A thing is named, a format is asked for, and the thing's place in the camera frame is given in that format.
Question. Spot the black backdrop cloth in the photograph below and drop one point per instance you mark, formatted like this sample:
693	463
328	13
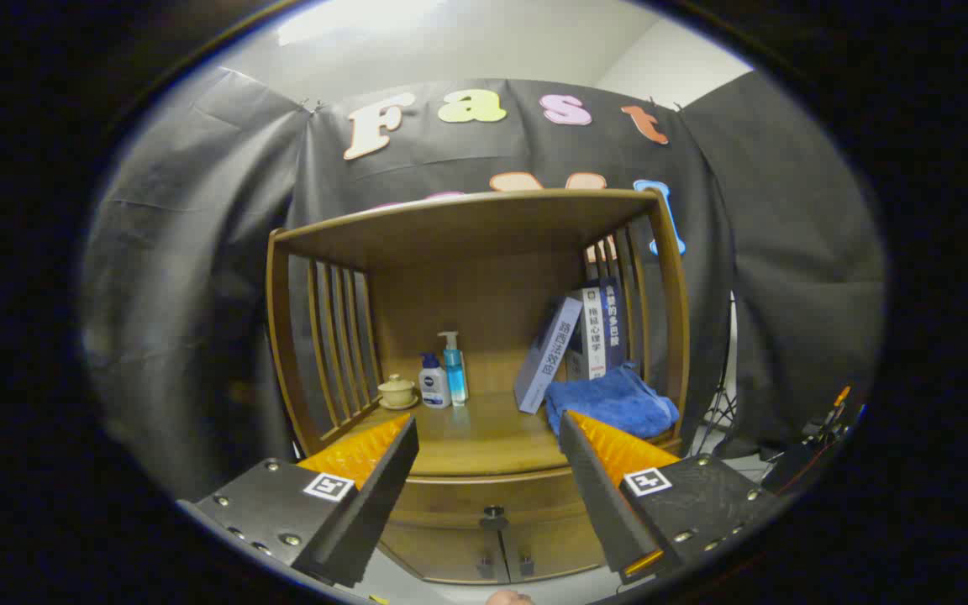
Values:
198	294

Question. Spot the wooden cabinet door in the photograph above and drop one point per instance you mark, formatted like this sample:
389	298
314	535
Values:
560	546
434	550

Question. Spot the blue towel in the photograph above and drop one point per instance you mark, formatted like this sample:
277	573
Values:
610	403

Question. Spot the wooden cabinet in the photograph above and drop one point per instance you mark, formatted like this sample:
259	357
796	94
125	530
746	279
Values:
484	311

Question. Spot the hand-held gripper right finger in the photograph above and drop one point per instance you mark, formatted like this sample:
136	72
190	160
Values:
606	504

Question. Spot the black drawer knob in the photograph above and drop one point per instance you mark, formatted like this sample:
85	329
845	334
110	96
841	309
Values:
493	514

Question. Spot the wooden drawer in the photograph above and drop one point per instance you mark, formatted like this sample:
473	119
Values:
467	496

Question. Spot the pale grey book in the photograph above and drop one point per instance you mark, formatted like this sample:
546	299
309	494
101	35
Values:
547	353

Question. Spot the black device with orange tip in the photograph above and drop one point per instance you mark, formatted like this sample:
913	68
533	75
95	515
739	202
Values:
824	424

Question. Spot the cream lidded teacup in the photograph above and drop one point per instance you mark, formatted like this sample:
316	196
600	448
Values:
397	392

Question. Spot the white spine book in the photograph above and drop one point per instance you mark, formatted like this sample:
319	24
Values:
593	336

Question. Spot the white lotion bottle blue cap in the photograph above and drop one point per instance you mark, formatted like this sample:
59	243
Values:
434	388

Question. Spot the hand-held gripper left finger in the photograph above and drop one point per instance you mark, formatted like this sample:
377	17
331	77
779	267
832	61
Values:
375	512

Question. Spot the blue pump bottle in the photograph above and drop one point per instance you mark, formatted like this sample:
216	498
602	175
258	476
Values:
455	374

